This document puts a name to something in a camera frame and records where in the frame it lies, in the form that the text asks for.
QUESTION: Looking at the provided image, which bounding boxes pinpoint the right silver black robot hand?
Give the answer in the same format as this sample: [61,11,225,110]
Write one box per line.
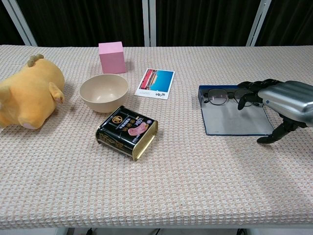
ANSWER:
[237,78,313,144]

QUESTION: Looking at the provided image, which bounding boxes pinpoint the dark blue box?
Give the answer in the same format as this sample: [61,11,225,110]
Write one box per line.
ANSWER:
[198,85,275,136]

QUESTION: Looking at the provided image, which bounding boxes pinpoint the black-framed eyeglasses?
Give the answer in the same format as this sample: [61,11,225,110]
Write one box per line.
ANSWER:
[203,88,261,107]

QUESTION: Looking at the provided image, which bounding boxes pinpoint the beige waffle tablecloth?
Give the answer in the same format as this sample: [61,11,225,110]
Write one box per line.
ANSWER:
[0,44,313,223]

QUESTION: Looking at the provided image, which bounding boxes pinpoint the photo postcard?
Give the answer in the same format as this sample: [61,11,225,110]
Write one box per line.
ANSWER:
[134,68,176,100]

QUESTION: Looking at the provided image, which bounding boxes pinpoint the black snack packet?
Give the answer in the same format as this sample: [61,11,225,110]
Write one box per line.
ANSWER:
[95,105,158,162]

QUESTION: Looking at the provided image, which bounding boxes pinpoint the pink cube box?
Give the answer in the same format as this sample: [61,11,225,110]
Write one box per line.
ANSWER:
[98,41,127,74]

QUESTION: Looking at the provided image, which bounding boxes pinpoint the beige bowl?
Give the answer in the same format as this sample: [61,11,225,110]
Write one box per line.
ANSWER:
[79,73,129,114]

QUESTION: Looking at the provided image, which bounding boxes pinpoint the black curtain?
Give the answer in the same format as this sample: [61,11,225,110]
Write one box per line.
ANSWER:
[0,0,313,47]

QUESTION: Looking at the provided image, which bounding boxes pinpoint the yellow plush duck toy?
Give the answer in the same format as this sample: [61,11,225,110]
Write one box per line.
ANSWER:
[0,53,66,134]

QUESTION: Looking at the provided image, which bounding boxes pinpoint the aluminium frame post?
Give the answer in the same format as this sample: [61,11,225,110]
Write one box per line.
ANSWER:
[4,0,39,47]
[246,0,272,47]
[142,0,157,47]

